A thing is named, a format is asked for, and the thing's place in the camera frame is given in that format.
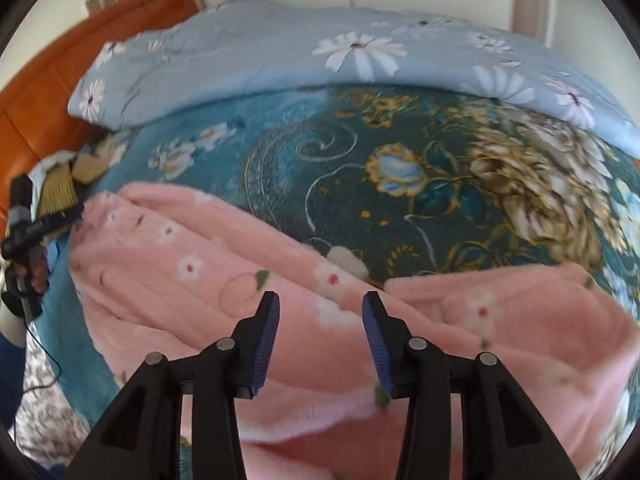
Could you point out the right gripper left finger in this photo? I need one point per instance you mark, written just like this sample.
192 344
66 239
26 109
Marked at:
138 436

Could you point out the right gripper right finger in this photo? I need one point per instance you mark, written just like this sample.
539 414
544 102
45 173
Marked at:
504 435

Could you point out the pink fleece floral garment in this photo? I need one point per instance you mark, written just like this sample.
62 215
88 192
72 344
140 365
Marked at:
160 267

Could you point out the blue sleeve forearm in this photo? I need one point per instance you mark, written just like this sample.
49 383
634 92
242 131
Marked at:
12 364

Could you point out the person's left hand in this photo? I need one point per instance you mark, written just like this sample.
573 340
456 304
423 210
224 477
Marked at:
37 273

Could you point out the mustard yellow garment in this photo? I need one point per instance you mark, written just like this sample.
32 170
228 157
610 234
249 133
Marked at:
63 184

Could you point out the white folded garment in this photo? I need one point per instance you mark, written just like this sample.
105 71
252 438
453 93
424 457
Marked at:
39 173

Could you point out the orange wooden headboard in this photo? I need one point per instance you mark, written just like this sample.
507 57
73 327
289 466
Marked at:
34 118

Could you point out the teal floral bed blanket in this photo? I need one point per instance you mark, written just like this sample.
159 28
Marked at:
392 182

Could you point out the light blue daisy quilt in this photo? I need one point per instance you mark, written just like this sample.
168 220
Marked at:
253 46

